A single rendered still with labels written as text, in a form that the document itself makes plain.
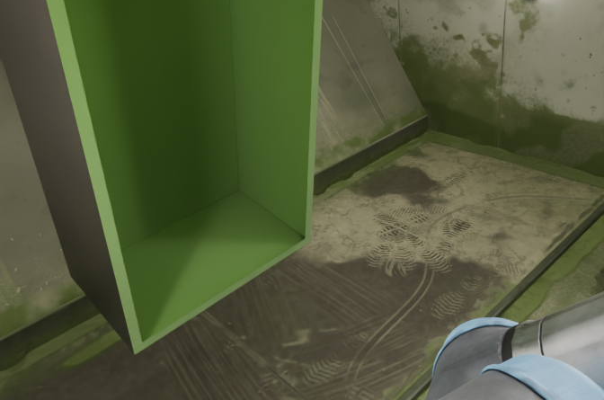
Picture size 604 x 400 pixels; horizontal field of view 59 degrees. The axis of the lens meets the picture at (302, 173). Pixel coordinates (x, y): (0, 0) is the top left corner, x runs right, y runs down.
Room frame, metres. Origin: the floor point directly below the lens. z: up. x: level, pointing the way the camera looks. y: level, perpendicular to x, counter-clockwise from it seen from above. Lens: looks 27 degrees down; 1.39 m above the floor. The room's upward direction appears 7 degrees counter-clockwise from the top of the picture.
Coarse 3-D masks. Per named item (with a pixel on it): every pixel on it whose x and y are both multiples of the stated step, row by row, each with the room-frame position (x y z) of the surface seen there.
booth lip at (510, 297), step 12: (600, 216) 1.91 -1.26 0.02; (576, 228) 1.82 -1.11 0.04; (588, 228) 1.84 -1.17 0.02; (564, 240) 1.75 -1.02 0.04; (576, 240) 1.77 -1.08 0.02; (552, 252) 1.69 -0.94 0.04; (564, 252) 1.71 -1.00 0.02; (540, 264) 1.62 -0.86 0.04; (552, 264) 1.64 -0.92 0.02; (528, 276) 1.56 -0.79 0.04; (516, 288) 1.51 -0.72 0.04; (504, 300) 1.45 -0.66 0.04; (492, 312) 1.40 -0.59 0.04; (420, 384) 1.14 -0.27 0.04; (408, 396) 1.10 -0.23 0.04
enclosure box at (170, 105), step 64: (0, 0) 1.03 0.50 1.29; (64, 0) 1.23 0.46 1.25; (128, 0) 1.33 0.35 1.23; (192, 0) 1.45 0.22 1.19; (256, 0) 1.44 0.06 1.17; (320, 0) 1.25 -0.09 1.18; (64, 64) 0.87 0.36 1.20; (128, 64) 1.33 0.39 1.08; (192, 64) 1.46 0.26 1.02; (256, 64) 1.47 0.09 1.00; (64, 128) 0.94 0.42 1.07; (128, 128) 1.34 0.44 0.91; (192, 128) 1.48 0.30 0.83; (256, 128) 1.51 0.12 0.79; (64, 192) 1.06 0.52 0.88; (128, 192) 1.35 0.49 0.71; (192, 192) 1.50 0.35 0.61; (256, 192) 1.55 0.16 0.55; (128, 256) 1.31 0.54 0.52; (192, 256) 1.31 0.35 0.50; (256, 256) 1.30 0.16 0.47; (128, 320) 0.96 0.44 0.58
